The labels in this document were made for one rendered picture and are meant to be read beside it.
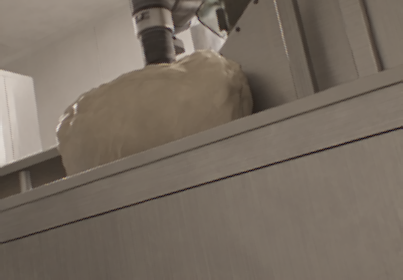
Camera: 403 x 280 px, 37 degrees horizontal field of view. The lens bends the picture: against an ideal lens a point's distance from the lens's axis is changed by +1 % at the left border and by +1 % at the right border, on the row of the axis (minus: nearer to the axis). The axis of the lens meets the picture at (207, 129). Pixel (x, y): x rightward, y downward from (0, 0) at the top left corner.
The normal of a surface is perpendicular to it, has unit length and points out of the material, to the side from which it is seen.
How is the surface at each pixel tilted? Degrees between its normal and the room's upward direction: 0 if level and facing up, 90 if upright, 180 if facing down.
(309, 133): 90
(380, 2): 90
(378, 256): 90
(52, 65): 90
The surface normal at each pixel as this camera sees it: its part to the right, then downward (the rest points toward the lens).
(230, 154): -0.50, -0.11
